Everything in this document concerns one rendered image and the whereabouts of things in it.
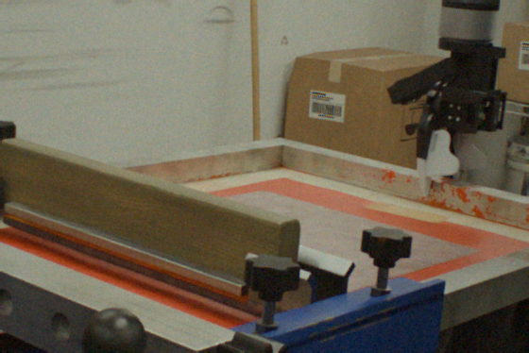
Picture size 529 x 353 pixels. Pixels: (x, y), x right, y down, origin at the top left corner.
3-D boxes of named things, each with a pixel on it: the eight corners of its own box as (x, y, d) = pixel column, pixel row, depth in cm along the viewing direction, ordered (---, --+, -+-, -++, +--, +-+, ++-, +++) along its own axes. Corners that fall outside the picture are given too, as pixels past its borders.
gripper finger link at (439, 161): (445, 202, 160) (462, 133, 160) (406, 193, 164) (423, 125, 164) (456, 205, 163) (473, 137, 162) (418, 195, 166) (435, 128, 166)
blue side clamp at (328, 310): (393, 335, 119) (401, 266, 117) (437, 351, 115) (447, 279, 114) (179, 413, 97) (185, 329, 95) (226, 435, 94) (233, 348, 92)
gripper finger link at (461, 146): (480, 199, 167) (479, 136, 163) (442, 190, 171) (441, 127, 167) (491, 191, 169) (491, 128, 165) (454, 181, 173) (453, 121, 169)
